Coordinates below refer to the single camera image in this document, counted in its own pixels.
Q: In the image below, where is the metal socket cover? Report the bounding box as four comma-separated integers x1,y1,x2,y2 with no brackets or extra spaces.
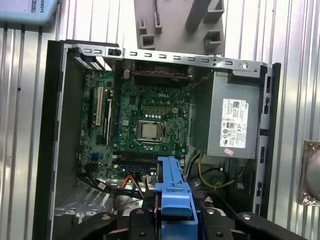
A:
137,120,168,144

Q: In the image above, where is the hard disk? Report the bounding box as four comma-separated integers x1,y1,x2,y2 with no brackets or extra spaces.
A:
154,155,201,240

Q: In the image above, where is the silver CPU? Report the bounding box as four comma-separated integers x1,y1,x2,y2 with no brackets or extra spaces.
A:
141,123,161,140

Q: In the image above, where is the yellow and black cable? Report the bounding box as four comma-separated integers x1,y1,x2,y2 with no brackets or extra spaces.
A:
197,151,236,191

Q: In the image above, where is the black cable bundle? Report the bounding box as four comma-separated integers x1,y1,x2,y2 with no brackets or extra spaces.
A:
76,173,146,199

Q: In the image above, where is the white expansion slot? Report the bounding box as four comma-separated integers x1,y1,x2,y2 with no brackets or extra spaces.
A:
96,86,105,126

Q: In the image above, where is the pale blue teach pendant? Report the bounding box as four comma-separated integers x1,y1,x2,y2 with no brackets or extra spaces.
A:
0,0,60,26

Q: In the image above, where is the CPU socket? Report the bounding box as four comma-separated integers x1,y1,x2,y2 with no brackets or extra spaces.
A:
133,119,169,146

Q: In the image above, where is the blue expansion slot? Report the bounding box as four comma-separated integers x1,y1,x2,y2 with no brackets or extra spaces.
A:
116,88,123,127

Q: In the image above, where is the black RAM slot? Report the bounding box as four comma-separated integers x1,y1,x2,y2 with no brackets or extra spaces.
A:
112,161,160,172
112,150,161,162

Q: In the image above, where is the grey parts rack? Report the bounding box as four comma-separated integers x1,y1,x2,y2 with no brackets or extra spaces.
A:
133,0,226,57

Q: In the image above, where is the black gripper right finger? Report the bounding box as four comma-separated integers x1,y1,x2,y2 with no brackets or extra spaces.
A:
199,199,307,240

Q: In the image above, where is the wire locking lever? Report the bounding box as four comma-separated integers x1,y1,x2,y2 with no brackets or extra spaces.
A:
133,137,168,145

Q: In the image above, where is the grey power supply unit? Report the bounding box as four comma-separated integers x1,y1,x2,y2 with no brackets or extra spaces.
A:
189,71,262,160

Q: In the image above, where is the orange flat data wire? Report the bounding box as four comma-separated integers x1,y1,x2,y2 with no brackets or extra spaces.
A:
120,174,134,191

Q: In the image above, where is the black expansion slot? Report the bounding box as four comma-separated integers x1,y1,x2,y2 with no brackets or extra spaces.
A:
89,87,97,121

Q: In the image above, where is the black open PC case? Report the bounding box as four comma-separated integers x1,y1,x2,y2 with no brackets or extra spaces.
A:
32,38,282,240

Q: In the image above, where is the green motherboard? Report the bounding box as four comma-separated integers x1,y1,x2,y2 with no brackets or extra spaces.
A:
77,69,195,181

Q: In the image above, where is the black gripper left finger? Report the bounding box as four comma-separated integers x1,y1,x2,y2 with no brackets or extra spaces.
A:
58,188,161,240

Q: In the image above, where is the black case fan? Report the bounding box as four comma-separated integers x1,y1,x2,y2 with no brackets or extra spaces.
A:
131,62,192,88

